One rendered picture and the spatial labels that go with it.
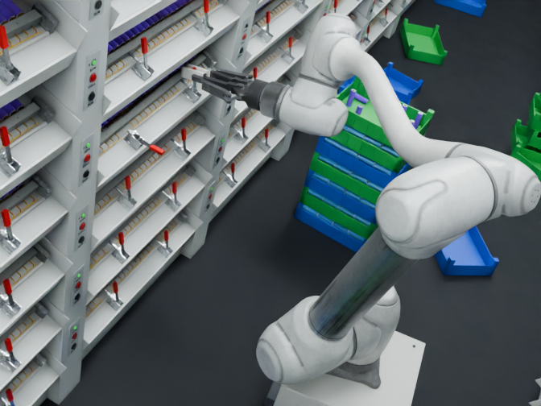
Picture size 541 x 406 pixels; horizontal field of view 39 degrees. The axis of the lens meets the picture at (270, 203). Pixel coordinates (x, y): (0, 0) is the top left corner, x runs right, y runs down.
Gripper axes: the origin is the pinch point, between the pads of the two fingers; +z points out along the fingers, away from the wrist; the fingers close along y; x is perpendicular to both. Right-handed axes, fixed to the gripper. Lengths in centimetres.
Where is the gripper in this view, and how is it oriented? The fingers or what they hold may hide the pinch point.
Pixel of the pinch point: (196, 73)
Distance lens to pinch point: 199.8
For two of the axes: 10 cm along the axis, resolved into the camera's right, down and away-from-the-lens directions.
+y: 4.4, -5.2, 7.3
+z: -8.9, -3.4, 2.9
